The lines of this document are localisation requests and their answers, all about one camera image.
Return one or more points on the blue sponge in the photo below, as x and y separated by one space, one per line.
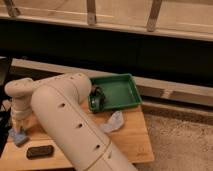
18 138

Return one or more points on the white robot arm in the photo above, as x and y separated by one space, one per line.
56 103

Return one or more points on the black object in tray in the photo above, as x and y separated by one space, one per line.
98 97

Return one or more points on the green plastic tray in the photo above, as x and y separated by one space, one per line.
120 91

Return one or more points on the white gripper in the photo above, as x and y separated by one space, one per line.
18 115

